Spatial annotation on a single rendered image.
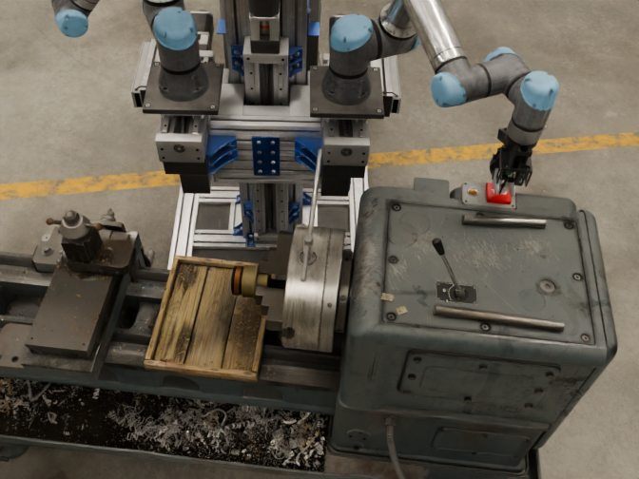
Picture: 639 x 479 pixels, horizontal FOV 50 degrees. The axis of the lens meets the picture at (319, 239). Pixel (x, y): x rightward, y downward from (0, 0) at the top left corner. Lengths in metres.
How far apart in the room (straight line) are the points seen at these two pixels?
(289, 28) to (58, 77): 2.24
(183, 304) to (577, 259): 1.05
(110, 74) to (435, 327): 2.99
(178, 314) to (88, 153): 1.87
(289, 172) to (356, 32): 0.56
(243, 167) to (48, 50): 2.32
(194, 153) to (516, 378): 1.11
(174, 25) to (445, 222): 0.93
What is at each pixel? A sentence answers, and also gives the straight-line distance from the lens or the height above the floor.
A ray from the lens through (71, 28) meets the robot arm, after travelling 1.95.
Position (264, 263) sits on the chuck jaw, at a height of 1.14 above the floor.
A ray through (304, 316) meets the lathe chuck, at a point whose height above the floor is 1.16.
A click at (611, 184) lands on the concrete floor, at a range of 3.81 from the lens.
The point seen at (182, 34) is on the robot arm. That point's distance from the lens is 2.01.
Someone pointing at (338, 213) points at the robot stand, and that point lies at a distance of 3.05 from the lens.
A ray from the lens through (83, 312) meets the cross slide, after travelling 1.93.
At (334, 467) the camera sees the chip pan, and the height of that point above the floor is 0.54.
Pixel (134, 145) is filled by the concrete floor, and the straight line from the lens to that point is 3.70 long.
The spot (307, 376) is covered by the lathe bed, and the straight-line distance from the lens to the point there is 1.88.
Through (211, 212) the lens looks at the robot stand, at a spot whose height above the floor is 0.21.
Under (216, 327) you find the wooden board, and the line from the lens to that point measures 1.93.
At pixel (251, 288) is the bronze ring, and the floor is 1.10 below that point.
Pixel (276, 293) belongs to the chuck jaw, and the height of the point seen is 1.11.
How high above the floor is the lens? 2.55
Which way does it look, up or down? 52 degrees down
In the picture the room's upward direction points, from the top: 3 degrees clockwise
